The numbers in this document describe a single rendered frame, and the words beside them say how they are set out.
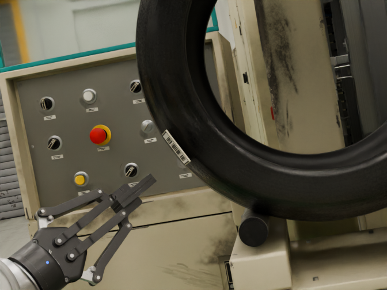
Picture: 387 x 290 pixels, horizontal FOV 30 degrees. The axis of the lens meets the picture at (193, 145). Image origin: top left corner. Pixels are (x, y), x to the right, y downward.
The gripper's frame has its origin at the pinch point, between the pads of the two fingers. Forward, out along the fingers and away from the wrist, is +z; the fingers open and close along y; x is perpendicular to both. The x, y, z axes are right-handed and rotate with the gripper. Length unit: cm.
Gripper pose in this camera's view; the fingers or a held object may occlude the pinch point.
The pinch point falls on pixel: (133, 193)
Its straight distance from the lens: 104.2
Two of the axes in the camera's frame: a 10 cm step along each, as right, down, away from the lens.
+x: 4.2, -3.8, -8.2
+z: 6.4, -5.2, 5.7
